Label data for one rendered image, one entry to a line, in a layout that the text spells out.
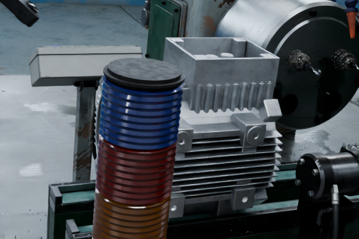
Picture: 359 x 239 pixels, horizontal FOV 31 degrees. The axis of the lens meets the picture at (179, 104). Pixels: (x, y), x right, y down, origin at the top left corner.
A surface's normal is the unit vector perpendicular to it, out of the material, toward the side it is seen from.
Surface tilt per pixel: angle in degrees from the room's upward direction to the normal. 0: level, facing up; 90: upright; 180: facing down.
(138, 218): 66
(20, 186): 0
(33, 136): 0
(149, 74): 0
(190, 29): 90
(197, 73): 90
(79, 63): 60
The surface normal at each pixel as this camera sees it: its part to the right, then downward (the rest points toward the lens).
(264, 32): -0.72, -0.46
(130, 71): 0.11, -0.93
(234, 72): 0.39, 0.36
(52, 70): 0.39, -0.16
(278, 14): -0.50, -0.69
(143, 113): 0.11, -0.07
